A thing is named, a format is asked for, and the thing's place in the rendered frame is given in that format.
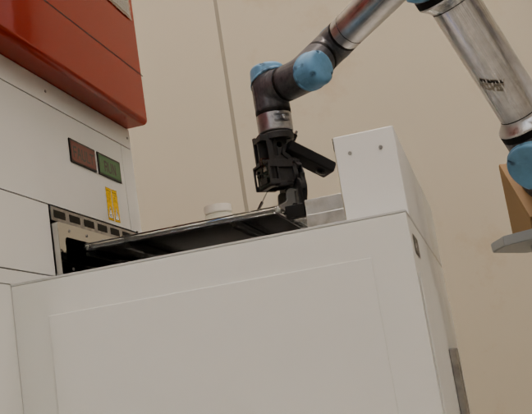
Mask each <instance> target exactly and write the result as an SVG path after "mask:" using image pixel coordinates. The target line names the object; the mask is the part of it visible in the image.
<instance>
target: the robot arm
mask: <svg viewBox="0 0 532 414"><path fill-rule="evenodd" d="M405 1H407V2H411V3H414V4H415V5H416V7H417V9H418V10H419V12H421V13H425V14H430V15H431V16H433V18H434V19H435V20H436V22H437V23H438V25H439V27H440V28H441V30H442V31H443V33H444V34H445V36H446V37H447V39H448V41H449V42H450V44H451V46H452V47H453V48H454V50H455V51H456V54H457V55H458V57H459V58H460V59H461V61H462V63H463V64H464V66H465V68H466V69H467V71H468V72H469V73H470V75H471V77H472V78H473V80H474V81H475V84H476V85H477V86H478V87H479V89H480V91H481V93H482V94H483V96H484V97H485V98H486V100H487V101H488V104H489V105H490V107H491V108H492V110H493V111H494V113H495V114H496V116H497V117H498V119H499V121H500V123H501V127H500V130H499V133H498V134H499V136H500V138H501V140H502V142H503V143H504V145H505V146H506V147H507V149H508V151H509V154H508V156H507V170H508V172H509V174H510V175H511V177H512V178H513V180H514V181H515V182H517V183H518V184H519V185H521V186H522V187H523V188H524V190H525V191H526V192H527V193H528V194H529V195H530V196H532V80H531V78H530V76H529V74H528V72H527V71H526V69H525V68H524V66H523V65H522V63H521V61H520V59H519V58H518V57H517V55H516V53H515V52H514V50H513V48H512V47H511V45H510V44H509V42H508V41H507V38H506V37H505V35H504V34H503V32H502V31H501V29H500V27H499V26H498V24H497V22H496V21H495V20H494V18H493V16H492V14H491V13H490V11H489V9H488V8H487V7H486V5H485V3H484V1H483V0H352V1H351V2H350V3H349V4H348V5H347V6H346V7H345V8H344V9H343V10H342V12H341V13H340V14H339V15H338V16H337V17H336V18H335V19H334V20H333V21H332V22H331V23H330V24H329V25H328V26H327V27H325V28H324V29H323V30H322V31H321V32H320V34H319V35H318V36H317V37H316V38H315V39H314V40H313V41H312V42H311V43H310V44H308V45H307V46H306V47H305V48H304V49H303V50H302V51H301V52H300V53H299V54H298V55H297V56H296V57H295V58H294V59H292V60H291V61H289V62H288V63H286V64H284V65H282V64H281V63H280V62H275V61H269V62H263V63H259V64H257V65H255V66H253V67H252V68H251V70H250V83H251V84H250V88H251V91H252V95H253V100H254V106H255V115H256V122H257V127H258V133H259V135H258V136H257V137H256V138H254V139H252V143H253V148H254V154H255V163H256V167H255V168H253V174H254V179H255V189H256V192H276V191H280V194H279V195H278V196H277V201H278V206H280V207H282V208H283V209H285V206H289V205H292V204H293V203H298V204H301V203H305V200H307V195H308V190H307V183H306V180H305V172H304V169H303V168H305V169H307V170H309V171H311V172H312V173H315V174H317V175H319V176H321V177H326V176H327V175H329V174H330V173H332V172H334V169H335V167H336V163H335V162H334V161H332V160H331V159H328V158H326V157H324V156H322V155H321V154H318V153H316V152H314V151H313V150H311V149H308V148H306V147H304V146H303V145H300V144H298V143H296V142H295V141H293V140H294V139H295V138H294V133H293V131H294V129H293V124H292V119H291V107H290V101H292V100H294V99H297V98H299V97H301V96H303V95H305V94H308V93H309V92H312V91H315V90H319V89H320V88H322V87H323V86H324V85H326V84H327V83H328V82H329V81H330V80H331V79H332V74H333V70H334V69H335V68H336V67H337V66H338V65H339V64H340V63H341V62H342V61H343V60H344V59H345V58H347V57H348V56H349V55H350V53H351V52H352V51H353V50H354V49H355V48H356V47H357V46H358V45H359V44H360V43H361V42H362V41H363V40H364V39H366V38H367V37H368V36H369V35H370V34H371V33H372V32H373V31H374V30H375V29H376V28H377V27H379V26H380V25H381V24H382V23H383V22H384V21H385V20H386V19H387V18H388V17H389V16H390V15H391V14H392V13H393V12H394V11H395V10H396V9H397V8H399V6H400V5H401V4H402V3H403V2H405ZM256 175H257V178H258V183H259V187H258V186H257V180H256Z"/></svg>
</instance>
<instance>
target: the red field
mask: <svg viewBox="0 0 532 414"><path fill-rule="evenodd" d="M71 154H72V160H75V161H76V162H78V163H82V164H84V165H85V166H87V167H89V168H92V169H94V170H96V164H95V157H94V151H93V150H91V149H88V148H86V147H84V146H82V145H79V144H77V143H76V142H74V141H72V140H71Z"/></svg>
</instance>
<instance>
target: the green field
mask: <svg viewBox="0 0 532 414"><path fill-rule="evenodd" d="M99 166H100V172H101V173H103V174H106V175H108V176H110V177H113V178H115V179H117V180H118V181H122V180H121V173H120V166H119V163H116V162H114V161H112V160H111V159H108V158H106V157H104V156H102V155H101V154H99Z"/></svg>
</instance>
